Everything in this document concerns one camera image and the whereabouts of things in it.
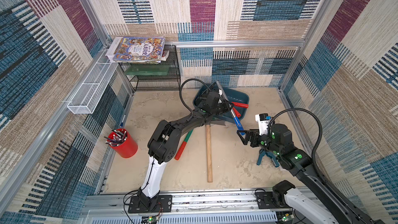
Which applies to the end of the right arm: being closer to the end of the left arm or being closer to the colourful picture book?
the end of the left arm

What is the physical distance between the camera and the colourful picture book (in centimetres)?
77

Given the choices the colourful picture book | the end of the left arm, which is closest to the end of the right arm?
the end of the left arm
